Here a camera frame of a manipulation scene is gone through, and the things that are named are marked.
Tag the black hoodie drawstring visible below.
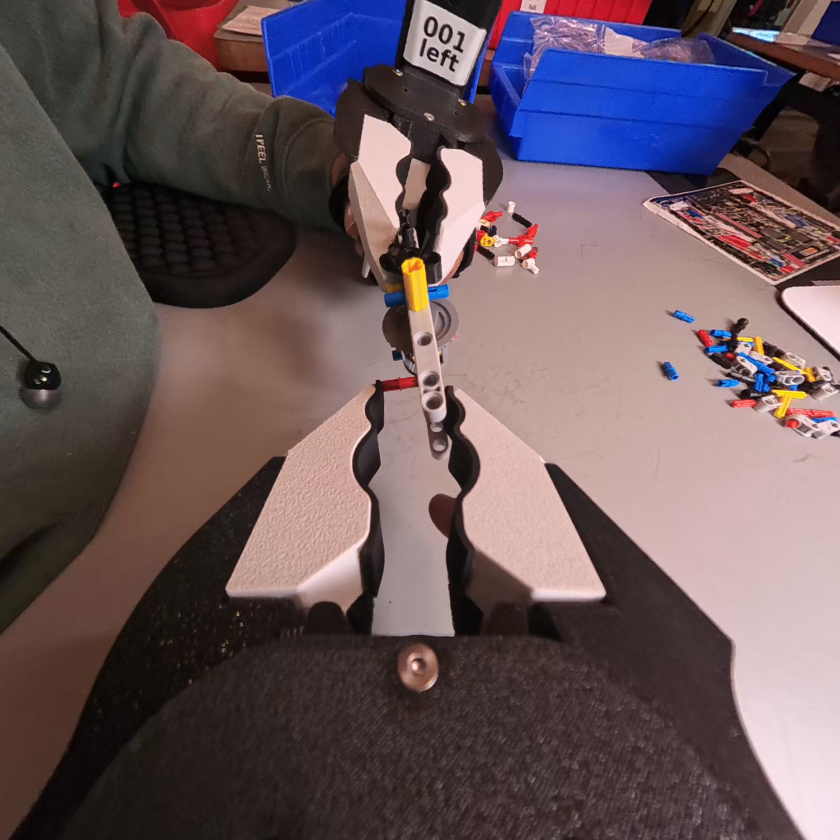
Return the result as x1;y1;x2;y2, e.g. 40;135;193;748
0;325;63;408

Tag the red black chair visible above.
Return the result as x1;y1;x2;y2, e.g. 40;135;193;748
118;0;240;67

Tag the pile of red white pieces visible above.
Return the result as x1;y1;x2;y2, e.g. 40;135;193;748
476;202;542;275

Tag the lego instruction booklet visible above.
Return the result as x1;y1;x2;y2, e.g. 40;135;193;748
643;180;840;284

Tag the brown background desk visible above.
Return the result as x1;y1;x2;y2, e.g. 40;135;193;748
725;29;840;83

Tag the person's left forearm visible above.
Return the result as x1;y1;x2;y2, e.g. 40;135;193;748
0;0;342;231

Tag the person's left hand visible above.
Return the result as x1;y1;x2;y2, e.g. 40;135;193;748
328;154;366;258

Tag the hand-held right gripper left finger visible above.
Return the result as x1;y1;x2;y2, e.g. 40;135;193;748
225;384;385;614

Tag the red plastic bin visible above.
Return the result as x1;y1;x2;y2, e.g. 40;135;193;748
489;0;654;50

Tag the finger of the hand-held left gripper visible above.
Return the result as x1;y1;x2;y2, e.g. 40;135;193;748
438;146;488;278
348;117;414;288

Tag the crumpled clear plastic bag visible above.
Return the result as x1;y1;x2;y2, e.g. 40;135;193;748
525;16;713;73

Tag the grey lego frame assembly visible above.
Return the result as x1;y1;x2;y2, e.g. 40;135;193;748
379;210;460;460

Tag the pile of mixed lego pieces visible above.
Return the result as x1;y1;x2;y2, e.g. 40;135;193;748
696;318;840;439

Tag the long blue lego pin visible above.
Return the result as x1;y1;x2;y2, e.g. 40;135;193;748
384;283;450;308

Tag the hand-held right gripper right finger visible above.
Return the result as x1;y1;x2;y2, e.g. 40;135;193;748
446;386;607;616

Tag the person's green sweatshirt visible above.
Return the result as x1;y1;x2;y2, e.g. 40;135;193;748
0;46;161;631

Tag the yellow lego connector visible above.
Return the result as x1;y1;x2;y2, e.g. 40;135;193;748
402;258;429;311

